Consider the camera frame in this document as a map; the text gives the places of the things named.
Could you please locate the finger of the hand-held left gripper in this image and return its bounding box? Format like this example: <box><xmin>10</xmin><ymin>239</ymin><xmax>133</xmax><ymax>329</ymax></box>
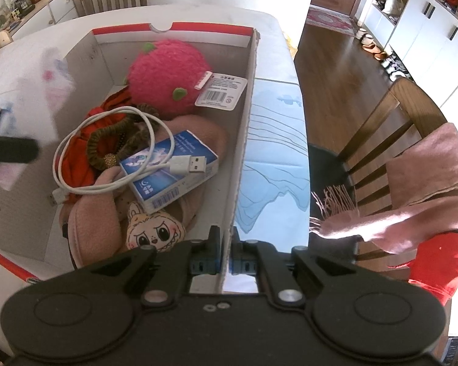
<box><xmin>0</xmin><ymin>133</ymin><xmax>39</xmax><ymax>167</ymax></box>

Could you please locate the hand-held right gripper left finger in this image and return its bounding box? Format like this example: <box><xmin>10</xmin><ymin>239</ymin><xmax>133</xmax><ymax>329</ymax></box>
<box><xmin>89</xmin><ymin>226</ymin><xmax>220</xmax><ymax>308</ymax></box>

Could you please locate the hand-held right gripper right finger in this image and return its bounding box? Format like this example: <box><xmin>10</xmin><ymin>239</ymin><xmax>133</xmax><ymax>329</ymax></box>
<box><xmin>231</xmin><ymin>226</ymin><xmax>358</xmax><ymax>308</ymax></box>

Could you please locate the cream monster face plush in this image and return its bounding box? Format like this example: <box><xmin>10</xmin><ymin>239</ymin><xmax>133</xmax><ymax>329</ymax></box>
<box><xmin>124</xmin><ymin>201</ymin><xmax>187</xmax><ymax>255</ymax></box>

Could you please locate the orange-red garment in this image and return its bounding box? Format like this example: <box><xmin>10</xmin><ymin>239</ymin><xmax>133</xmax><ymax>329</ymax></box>
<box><xmin>62</xmin><ymin>89</ymin><xmax>139</xmax><ymax>196</ymax></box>

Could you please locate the white cardboard box red rim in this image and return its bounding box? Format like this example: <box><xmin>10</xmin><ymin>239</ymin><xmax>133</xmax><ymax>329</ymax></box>
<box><xmin>0</xmin><ymin>22</ymin><xmax>263</xmax><ymax>294</ymax></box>

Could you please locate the blue and white carton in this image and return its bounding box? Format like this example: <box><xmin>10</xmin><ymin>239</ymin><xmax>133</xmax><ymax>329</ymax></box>
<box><xmin>118</xmin><ymin>129</ymin><xmax>220</xmax><ymax>215</ymax></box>

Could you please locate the brown dotted hair tie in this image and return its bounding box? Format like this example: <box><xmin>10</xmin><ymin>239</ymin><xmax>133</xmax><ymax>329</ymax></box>
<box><xmin>86</xmin><ymin>115</ymin><xmax>156</xmax><ymax>171</ymax></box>

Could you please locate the white usb cable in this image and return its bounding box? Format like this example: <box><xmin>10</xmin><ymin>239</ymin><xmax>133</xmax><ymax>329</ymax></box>
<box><xmin>52</xmin><ymin>105</ymin><xmax>207</xmax><ymax>205</ymax></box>

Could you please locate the pink strawberry plush toy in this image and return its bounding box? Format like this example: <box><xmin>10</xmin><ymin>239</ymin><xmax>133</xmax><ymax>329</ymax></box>
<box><xmin>127</xmin><ymin>38</ymin><xmax>249</xmax><ymax>118</ymax></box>

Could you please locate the pink fleece garment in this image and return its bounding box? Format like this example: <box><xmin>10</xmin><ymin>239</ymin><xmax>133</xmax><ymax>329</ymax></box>
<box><xmin>58</xmin><ymin>112</ymin><xmax>230</xmax><ymax>268</ymax></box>

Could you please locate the blue patterned table mat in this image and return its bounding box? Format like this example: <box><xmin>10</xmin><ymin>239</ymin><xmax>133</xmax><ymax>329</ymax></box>
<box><xmin>234</xmin><ymin>77</ymin><xmax>311</xmax><ymax>253</ymax></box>

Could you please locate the black seat cushion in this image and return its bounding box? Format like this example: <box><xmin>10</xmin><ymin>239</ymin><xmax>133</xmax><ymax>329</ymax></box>
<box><xmin>307</xmin><ymin>142</ymin><xmax>362</xmax><ymax>264</ymax></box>

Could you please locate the white sideboard wooden top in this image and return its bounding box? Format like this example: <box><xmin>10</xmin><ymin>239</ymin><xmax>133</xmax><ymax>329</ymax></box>
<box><xmin>0</xmin><ymin>0</ymin><xmax>82</xmax><ymax>55</ymax></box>

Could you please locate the bright red cloth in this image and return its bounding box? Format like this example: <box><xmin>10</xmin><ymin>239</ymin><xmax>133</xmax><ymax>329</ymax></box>
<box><xmin>408</xmin><ymin>230</ymin><xmax>458</xmax><ymax>306</ymax></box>

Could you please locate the pink fringed scarf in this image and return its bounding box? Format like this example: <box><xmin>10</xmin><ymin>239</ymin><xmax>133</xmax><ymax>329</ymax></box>
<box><xmin>308</xmin><ymin>121</ymin><xmax>458</xmax><ymax>255</ymax></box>

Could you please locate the row of shoes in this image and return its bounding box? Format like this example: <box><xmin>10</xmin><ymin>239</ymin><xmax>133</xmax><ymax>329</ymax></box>
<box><xmin>354</xmin><ymin>27</ymin><xmax>412</xmax><ymax>81</ymax></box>

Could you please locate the red patterned rug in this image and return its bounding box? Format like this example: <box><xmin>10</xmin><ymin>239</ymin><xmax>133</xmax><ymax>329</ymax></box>
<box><xmin>304</xmin><ymin>5</ymin><xmax>358</xmax><ymax>38</ymax></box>

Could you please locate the white storage cabinet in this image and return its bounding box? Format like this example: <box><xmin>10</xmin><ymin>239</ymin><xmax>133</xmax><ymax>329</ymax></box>
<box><xmin>362</xmin><ymin>0</ymin><xmax>458</xmax><ymax>108</ymax></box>

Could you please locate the white handbag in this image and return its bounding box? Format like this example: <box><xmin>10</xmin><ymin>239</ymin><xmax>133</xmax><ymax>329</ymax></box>
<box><xmin>381</xmin><ymin>0</ymin><xmax>404</xmax><ymax>16</ymax></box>

